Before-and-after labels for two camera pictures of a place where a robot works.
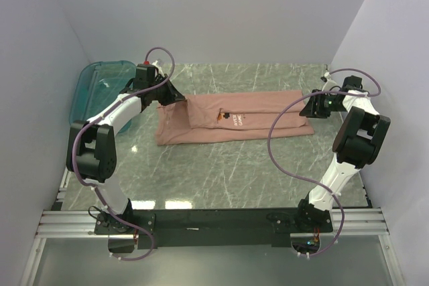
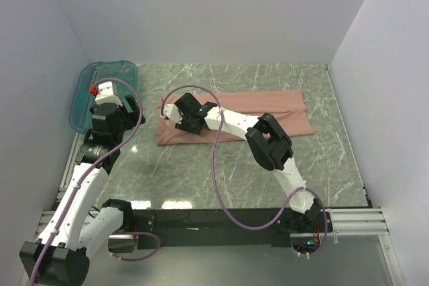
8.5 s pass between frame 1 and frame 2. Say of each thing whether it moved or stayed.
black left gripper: moved
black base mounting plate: stayed
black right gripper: moved
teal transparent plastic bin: stayed
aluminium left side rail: stayed
